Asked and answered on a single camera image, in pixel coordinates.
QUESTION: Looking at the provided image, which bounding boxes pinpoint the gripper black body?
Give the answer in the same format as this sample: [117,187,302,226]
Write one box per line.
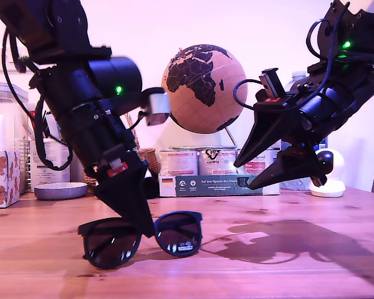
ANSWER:
[254,67,339,187]
[53,102,149,185]

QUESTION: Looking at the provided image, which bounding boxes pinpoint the black sunglasses with sticker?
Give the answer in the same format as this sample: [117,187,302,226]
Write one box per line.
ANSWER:
[77,211,204,270]

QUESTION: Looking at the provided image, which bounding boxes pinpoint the silver tin can red label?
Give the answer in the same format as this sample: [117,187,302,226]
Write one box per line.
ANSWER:
[235,148,280,176]

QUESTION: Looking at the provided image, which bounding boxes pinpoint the panda plush toy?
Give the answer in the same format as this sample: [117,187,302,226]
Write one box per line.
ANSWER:
[142,176,160,201]

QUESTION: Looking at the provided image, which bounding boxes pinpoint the large clear water bottle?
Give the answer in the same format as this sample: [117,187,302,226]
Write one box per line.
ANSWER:
[270,70,328,191]

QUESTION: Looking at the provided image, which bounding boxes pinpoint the silver tin can black logo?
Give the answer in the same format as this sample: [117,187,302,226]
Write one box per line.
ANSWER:
[198,148,237,176]

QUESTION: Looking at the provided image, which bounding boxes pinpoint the silver tin can framed label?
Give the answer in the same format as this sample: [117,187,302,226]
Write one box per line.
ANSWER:
[159,149,199,177]

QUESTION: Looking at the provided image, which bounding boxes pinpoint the grey shallow bowl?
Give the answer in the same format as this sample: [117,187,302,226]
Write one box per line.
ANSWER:
[33,182,89,201]

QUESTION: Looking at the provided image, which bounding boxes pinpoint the white carton pen holder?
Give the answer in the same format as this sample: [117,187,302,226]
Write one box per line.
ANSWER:
[29,138,72,193]

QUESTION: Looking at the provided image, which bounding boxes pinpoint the cork globe on metal stand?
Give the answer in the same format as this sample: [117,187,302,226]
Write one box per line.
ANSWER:
[161,45,248,150]

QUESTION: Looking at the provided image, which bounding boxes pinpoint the green and white can tray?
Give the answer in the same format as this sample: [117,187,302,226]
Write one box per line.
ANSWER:
[158,173,281,198]

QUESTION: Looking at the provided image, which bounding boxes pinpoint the clear plastic lidded container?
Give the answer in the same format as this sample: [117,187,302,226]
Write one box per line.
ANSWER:
[0,82,30,196]

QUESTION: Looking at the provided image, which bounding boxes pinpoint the gingerbread print tissue box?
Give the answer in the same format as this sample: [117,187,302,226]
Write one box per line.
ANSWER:
[0,149,21,210]

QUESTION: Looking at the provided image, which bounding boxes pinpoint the camera black cable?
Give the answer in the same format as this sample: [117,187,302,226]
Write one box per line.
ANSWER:
[124,107,147,131]

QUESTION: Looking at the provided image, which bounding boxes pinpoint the small white round camera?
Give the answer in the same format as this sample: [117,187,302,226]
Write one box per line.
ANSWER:
[308,148,346,198]

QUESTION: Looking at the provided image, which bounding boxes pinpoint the wicker basket with handle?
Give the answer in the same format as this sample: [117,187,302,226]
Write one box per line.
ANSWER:
[82,112,160,187]

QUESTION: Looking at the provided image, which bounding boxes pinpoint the gripper black cable loop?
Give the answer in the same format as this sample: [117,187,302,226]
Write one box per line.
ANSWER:
[233,78,300,110]

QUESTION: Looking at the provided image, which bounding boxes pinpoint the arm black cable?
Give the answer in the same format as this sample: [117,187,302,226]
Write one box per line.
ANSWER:
[305,0,353,103]
[1,29,74,171]

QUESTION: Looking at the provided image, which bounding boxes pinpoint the arm pale camera box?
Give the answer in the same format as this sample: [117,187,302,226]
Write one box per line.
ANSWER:
[124,87,171,127]

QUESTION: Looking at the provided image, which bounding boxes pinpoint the metal wire rack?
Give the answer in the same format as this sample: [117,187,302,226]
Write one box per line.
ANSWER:
[19,136,31,194]

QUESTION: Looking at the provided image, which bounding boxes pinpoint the white wall light switch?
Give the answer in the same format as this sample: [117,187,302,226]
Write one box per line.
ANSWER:
[0,46,26,75]

